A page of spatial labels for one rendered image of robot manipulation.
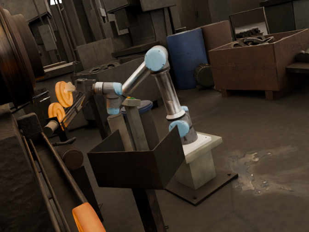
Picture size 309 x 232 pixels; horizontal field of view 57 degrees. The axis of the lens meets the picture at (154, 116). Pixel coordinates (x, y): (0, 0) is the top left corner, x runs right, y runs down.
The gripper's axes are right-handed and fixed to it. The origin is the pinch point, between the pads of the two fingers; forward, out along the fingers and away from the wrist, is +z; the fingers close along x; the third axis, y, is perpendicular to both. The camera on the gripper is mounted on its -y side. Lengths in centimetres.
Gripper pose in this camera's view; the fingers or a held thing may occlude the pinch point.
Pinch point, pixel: (63, 90)
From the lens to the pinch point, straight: 181.0
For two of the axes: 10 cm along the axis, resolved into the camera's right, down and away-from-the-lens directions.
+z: -10.0, -0.3, 0.5
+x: -0.6, 3.0, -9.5
